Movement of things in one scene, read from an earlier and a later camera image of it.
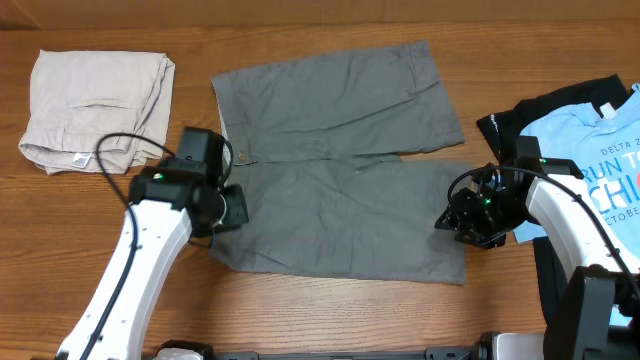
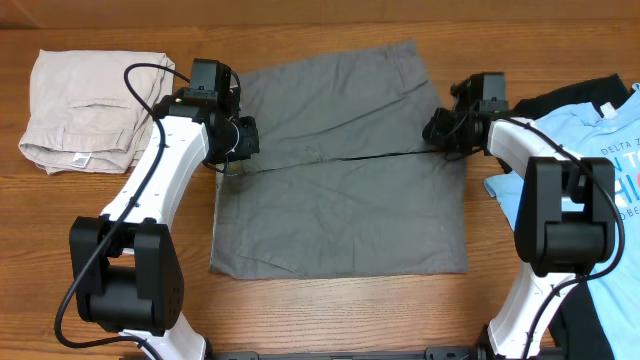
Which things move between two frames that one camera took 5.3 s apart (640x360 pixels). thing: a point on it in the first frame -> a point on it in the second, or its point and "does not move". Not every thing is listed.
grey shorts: (319, 148) does not move
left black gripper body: (229, 211) -> (240, 140)
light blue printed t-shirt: (604, 145) does not move
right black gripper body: (488, 219) -> (450, 134)
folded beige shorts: (77, 96) does not move
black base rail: (433, 354) does not move
